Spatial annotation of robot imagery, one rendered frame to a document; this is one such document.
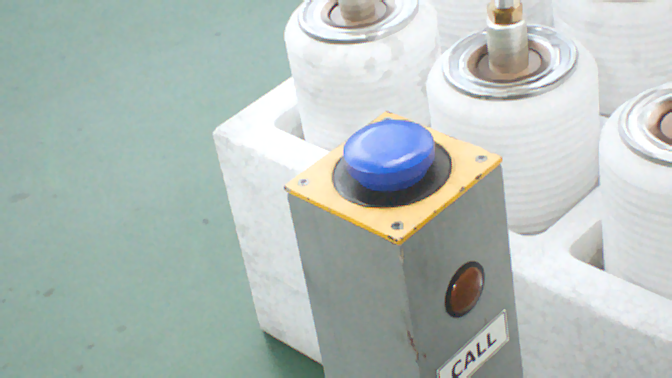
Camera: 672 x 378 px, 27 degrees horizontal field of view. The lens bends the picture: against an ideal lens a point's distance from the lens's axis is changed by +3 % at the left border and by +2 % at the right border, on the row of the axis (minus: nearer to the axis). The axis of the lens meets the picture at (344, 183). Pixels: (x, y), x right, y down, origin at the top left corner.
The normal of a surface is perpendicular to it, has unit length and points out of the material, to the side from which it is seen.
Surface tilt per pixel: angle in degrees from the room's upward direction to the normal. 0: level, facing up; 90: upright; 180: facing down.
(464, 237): 90
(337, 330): 90
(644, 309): 0
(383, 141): 0
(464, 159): 0
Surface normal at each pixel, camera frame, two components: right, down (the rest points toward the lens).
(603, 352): -0.68, 0.51
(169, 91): -0.14, -0.79
